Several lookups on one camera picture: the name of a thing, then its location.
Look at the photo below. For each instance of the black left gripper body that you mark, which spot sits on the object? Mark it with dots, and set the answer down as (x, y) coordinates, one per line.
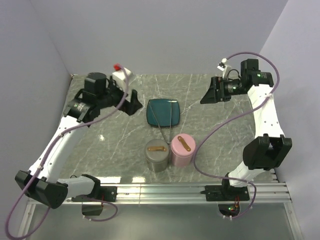
(112, 96)

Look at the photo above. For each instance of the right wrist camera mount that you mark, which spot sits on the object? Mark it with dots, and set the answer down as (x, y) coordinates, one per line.
(224, 67)

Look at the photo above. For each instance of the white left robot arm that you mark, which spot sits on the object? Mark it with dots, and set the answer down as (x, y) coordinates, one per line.
(42, 181)

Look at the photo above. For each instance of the grey cup lid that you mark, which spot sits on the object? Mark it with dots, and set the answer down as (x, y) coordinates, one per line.
(156, 151)

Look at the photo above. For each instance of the pink cup lid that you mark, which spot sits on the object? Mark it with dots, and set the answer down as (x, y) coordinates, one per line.
(183, 145)

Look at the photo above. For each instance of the pink plastic cup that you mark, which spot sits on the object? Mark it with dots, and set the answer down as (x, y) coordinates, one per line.
(181, 160)

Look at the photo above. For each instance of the aluminium rail frame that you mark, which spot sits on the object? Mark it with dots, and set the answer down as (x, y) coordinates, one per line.
(166, 205)

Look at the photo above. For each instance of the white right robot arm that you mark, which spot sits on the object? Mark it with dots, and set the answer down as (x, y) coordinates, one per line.
(270, 145)

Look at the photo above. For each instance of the teal square plate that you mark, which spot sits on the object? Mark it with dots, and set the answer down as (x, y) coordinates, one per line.
(176, 111)

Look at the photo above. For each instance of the metal food tongs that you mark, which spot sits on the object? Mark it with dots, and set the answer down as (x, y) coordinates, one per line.
(159, 114)

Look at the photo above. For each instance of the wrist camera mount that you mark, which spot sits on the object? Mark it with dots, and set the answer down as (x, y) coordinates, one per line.
(224, 67)
(119, 77)

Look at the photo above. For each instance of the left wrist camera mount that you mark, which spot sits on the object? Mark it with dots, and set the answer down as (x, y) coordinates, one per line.
(119, 77)

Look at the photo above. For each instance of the grey plastic cup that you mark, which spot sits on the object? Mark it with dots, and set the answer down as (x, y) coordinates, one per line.
(157, 165)

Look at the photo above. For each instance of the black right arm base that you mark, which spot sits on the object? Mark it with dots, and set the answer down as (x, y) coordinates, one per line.
(220, 193)

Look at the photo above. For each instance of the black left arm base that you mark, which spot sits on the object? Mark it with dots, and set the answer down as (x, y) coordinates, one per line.
(105, 192)

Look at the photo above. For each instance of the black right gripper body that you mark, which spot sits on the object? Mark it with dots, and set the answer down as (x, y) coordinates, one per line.
(233, 88)

